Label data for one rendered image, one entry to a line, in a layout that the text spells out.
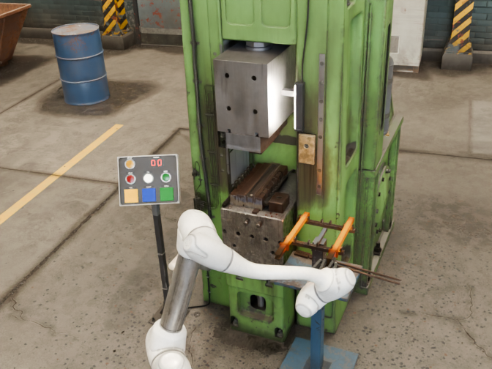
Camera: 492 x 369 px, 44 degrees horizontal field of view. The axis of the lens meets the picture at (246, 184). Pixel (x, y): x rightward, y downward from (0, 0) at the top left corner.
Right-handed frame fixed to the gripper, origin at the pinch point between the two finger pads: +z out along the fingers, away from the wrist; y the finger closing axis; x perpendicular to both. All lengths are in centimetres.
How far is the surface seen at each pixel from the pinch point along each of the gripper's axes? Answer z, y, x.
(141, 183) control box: 21, -116, 8
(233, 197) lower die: 40, -69, -1
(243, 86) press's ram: 39, -59, 65
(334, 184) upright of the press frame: 54, -14, 10
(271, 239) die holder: 34, -43, -21
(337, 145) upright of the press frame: 54, -13, 33
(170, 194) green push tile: 24, -100, 3
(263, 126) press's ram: 39, -49, 45
